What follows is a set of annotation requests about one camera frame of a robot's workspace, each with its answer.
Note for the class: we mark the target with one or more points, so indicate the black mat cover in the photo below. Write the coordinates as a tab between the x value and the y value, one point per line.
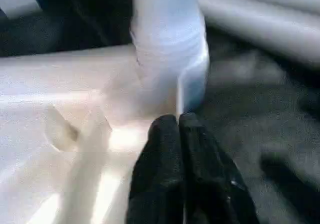
262	121

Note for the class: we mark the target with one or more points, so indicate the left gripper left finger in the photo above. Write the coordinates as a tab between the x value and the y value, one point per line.
157	174

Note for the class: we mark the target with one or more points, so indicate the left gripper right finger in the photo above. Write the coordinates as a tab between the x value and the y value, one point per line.
207	179

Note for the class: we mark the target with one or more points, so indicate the white plastic table top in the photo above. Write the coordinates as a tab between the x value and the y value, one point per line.
62	109

